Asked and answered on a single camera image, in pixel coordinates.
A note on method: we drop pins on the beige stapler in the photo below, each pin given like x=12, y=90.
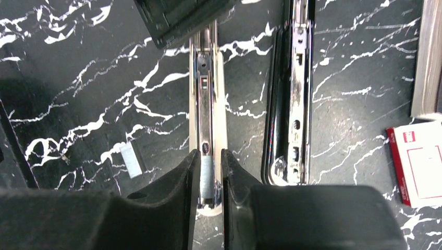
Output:
x=207, y=115

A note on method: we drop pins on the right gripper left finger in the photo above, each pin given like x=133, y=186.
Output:
x=158, y=216

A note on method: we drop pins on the black stapler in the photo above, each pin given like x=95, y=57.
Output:
x=287, y=141

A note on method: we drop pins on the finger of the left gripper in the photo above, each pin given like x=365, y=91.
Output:
x=171, y=22

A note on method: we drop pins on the dark paperback book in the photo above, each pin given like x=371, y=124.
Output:
x=426, y=101

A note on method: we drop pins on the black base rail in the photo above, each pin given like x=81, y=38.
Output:
x=15, y=171

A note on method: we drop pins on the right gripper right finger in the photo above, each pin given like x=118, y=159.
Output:
x=260, y=216

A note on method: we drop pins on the staple strip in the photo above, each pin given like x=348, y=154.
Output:
x=131, y=161
x=207, y=178

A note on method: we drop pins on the red white staple box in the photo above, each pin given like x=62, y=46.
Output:
x=416, y=153

